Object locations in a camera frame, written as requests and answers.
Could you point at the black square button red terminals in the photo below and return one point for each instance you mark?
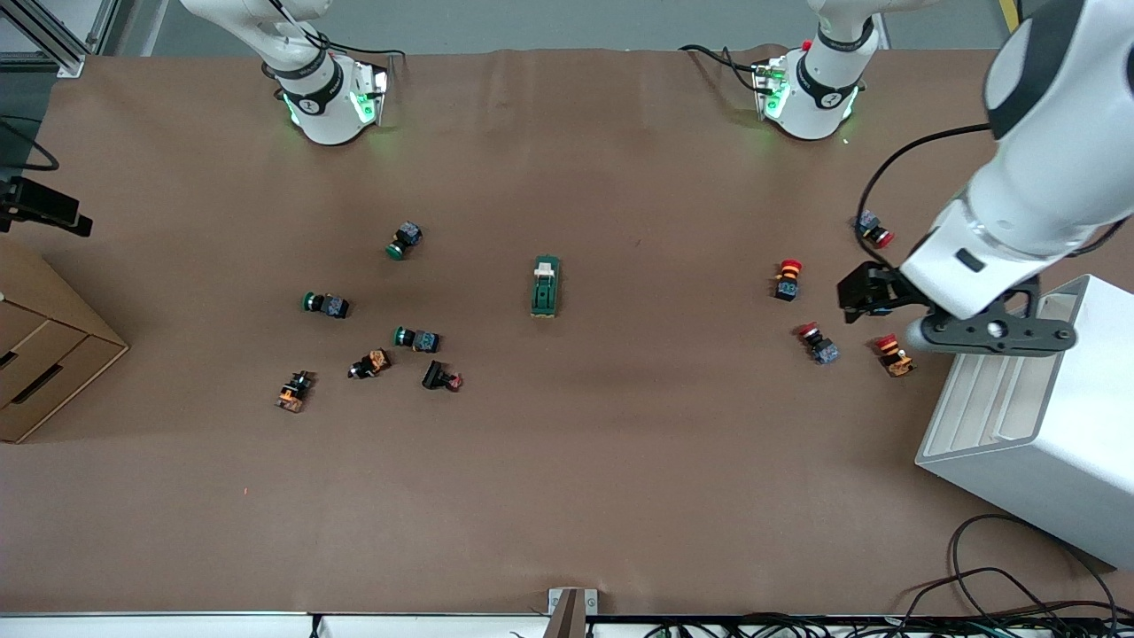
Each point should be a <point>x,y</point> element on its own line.
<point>439,376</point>

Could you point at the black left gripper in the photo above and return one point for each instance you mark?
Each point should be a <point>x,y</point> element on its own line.
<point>873,290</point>

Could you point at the red mushroom button orange block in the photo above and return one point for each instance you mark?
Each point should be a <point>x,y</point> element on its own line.
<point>788,280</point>
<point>893,356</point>

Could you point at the white slotted sorting rack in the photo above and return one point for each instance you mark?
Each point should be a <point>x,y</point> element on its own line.
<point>1054,425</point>

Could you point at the metal table edge bracket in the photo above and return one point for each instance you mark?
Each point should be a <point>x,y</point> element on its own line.
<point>571,611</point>

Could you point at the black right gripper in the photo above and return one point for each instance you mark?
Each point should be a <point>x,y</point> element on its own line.
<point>45,202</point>

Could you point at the red mushroom button blue block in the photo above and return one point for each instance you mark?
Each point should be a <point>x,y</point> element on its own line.
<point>875,232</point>
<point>819,344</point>

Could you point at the brown cardboard box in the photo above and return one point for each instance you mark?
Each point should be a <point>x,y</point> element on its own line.
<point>44,346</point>

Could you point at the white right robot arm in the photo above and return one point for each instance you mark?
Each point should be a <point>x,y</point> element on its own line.
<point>323,106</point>

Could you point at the black push button orange block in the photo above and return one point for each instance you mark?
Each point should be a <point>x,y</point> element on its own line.
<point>294,391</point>
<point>370,363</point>

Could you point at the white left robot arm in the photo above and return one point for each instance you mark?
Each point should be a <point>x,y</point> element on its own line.
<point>1045,177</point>

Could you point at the green push button blue block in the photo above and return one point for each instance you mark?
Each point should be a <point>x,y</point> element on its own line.
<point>416,338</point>
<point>405,239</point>
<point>326,304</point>

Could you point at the aluminium frame profile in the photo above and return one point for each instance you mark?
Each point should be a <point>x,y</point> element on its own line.
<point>53,44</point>

